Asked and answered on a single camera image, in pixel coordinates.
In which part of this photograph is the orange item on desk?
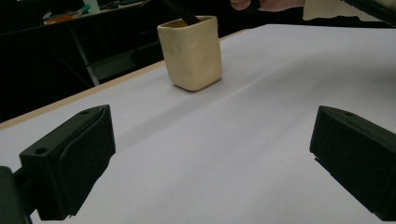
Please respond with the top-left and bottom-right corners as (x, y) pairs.
(43, 12), (83, 26)

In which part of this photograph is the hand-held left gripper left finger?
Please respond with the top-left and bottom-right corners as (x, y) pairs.
(19, 105), (117, 221)

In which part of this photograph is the white-legged background desk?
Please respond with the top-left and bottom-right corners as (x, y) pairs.
(0, 0), (164, 87)

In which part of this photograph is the black handled comb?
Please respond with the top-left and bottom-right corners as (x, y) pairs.
(162, 0), (201, 26)

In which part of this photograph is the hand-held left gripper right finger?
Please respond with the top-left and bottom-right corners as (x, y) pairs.
(309, 105), (396, 222)

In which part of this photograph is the beige square cup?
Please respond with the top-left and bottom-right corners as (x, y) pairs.
(157, 15), (224, 92)

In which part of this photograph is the white table sheet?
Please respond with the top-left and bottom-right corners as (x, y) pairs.
(0, 23), (396, 224)

